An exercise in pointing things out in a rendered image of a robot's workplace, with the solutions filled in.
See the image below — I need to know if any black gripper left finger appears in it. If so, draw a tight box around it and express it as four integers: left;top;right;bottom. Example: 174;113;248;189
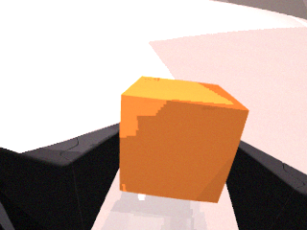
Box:
0;122;120;230

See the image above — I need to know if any orange block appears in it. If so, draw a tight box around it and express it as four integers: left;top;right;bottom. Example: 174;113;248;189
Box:
119;77;249;203

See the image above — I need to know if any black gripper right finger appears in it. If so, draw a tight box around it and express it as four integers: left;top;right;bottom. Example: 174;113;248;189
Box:
225;139;307;230

